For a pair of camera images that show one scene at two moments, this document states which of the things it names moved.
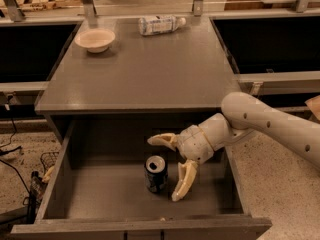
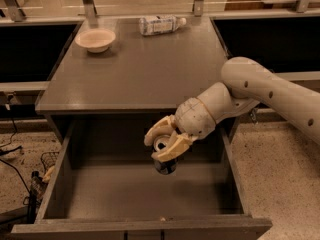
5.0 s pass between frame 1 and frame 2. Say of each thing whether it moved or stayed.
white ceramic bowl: stayed
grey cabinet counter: stayed
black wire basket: stayed
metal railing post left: stayed
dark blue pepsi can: moved
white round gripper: moved
